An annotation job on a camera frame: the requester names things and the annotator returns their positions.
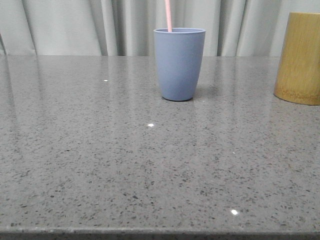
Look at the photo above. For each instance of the blue plastic cup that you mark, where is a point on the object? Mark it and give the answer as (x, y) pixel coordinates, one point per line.
(178, 56)

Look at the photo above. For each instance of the pink chopstick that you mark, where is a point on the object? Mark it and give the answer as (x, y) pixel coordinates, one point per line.
(168, 15)

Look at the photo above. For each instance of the yellow bamboo cup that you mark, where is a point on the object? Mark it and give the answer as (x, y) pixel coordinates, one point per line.
(298, 76)

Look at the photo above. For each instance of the grey pleated curtain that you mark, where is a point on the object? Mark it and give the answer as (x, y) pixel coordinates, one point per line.
(125, 27)

